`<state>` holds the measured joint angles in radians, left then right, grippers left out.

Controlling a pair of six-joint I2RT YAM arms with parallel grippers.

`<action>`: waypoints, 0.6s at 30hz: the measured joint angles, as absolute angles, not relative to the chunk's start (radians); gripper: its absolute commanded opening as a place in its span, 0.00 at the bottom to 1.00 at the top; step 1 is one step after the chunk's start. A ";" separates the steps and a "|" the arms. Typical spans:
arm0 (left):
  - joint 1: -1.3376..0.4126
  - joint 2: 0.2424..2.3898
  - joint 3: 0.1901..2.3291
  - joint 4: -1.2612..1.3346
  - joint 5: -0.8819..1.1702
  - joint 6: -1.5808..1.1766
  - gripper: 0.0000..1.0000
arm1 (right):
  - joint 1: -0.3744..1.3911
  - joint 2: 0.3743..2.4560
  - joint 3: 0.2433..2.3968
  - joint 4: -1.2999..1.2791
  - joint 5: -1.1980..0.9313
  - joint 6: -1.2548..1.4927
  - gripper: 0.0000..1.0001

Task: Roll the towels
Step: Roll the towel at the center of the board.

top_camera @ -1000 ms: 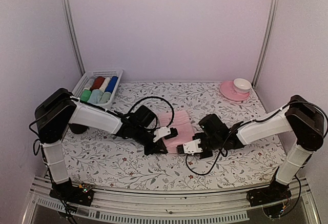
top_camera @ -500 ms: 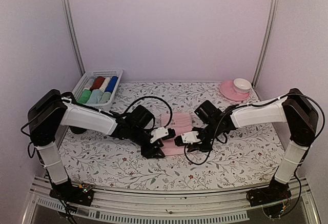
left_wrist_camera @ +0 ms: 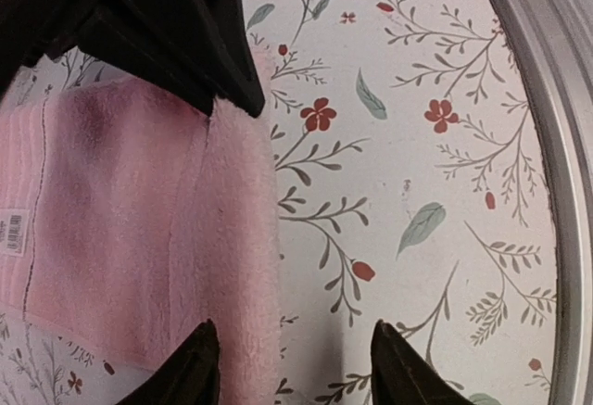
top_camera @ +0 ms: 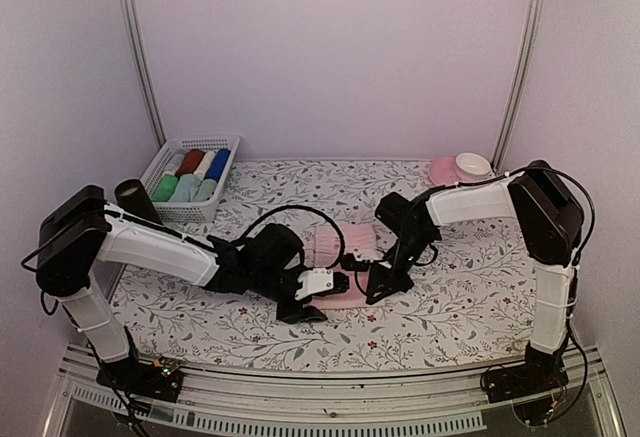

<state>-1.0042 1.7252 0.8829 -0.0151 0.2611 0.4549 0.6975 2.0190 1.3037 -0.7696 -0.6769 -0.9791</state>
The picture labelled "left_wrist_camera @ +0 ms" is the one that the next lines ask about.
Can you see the front aluminium rail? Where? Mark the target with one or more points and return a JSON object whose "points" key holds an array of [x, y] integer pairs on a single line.
{"points": [[552, 44]]}

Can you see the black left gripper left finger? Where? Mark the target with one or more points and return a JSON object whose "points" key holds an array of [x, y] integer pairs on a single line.
{"points": [[190, 375]]}

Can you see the pink towel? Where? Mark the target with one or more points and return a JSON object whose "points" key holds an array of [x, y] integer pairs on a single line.
{"points": [[128, 218]]}

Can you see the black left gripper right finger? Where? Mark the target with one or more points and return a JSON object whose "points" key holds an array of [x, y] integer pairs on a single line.
{"points": [[400, 376]]}

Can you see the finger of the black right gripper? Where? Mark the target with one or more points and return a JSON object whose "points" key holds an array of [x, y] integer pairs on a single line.
{"points": [[243, 87], [157, 53]]}

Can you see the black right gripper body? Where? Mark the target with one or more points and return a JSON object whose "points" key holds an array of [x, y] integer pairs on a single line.
{"points": [[31, 29]]}

